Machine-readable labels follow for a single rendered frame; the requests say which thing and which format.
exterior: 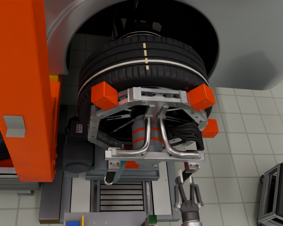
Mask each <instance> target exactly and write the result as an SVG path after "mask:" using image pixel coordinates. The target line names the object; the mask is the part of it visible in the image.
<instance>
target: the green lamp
mask: <svg viewBox="0 0 283 226"><path fill-rule="evenodd" d="M147 224H148V225H155V224H157V216H156V215H149V216H148V217H147Z"/></svg>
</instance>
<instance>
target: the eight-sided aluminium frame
mask: <svg viewBox="0 0 283 226"><path fill-rule="evenodd" d="M157 96H158V97H157ZM163 97H164V98H163ZM135 105H148V106H149V105H155V106H168V107H177V108H182V109H183V110H184V111H185V112H186V113H187V114H188V115H189V116H191V117H192V118H193V121H192V122H194V123H195V124H196V125H197V126H198V127H199V130H200V131H201V132H202V131H203V130H204V128H205V127H207V124H208V118H207V114H206V112H205V111H204V110H202V111H199V112H197V111H196V110H194V109H193V108H191V103H190V96H189V93H187V92H186V91H181V90H178V91H177V90H165V89H153V88H141V87H132V88H129V89H127V90H126V91H124V92H121V93H119V94H118V106H116V107H113V108H111V109H109V110H106V111H104V110H103V109H101V108H100V107H98V106H96V105H95V104H94V105H92V106H91V109H90V118H89V126H88V141H90V142H91V143H94V144H96V145H98V146H100V147H102V148H104V149H106V150H108V148H109V147H110V148H120V149H127V148H133V143H132V142H121V141H118V140H116V139H114V138H112V137H110V136H109V135H107V134H105V133H103V132H102V131H100V130H98V127H99V122H100V119H103V118H105V117H108V116H110V115H112V114H115V113H117V112H120V111H122V110H125V109H127V108H130V107H132V106H135ZM168 140H169V143H170V144H171V143H172V144H171V146H172V147H173V148H174V149H178V148H181V147H184V146H189V145H191V144H192V143H194V141H186V140H182V139H180V138H178V137H176V136H175V137H174V138H173V139H170V138H168ZM180 140H182V141H180ZM177 141H179V142H177ZM174 142H176V143H174ZM124 147H127V148H124Z"/></svg>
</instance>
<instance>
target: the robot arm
mask: <svg viewBox="0 0 283 226"><path fill-rule="evenodd" d="M177 183H178V184H176V185H175V186H174V196H175V204H174V207H175V208H179V209H180V211H181V217H182V222H183V223H182V224H181V226H203V225H202V222H200V218H199V208H201V207H203V206H204V204H203V202H202V199H201V195H200V191H199V186H198V184H194V180H193V176H190V177H189V178H188V185H190V200H187V198H186V196H185V193H184V189H183V186H182V184H183V177H182V171H181V168H180V169H179V170H178V177H177ZM179 192H180V195H181V200H182V204H181V206H180V203H179ZM195 194H196V199H197V203H198V205H197V204H196V203H195Z"/></svg>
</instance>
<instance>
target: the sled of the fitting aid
mask: <svg viewBox="0 0 283 226"><path fill-rule="evenodd" d="M90 143H91V142H90ZM91 145H92V146H93V165H92V168H91V170H90V171H89V172H87V171H86V175H85V180H104V173H105V171H94V143H91ZM159 178H160V174H159V164H156V165H154V171H153V172H122V173H121V175H120V178H119V181H157V180H158V179H159Z"/></svg>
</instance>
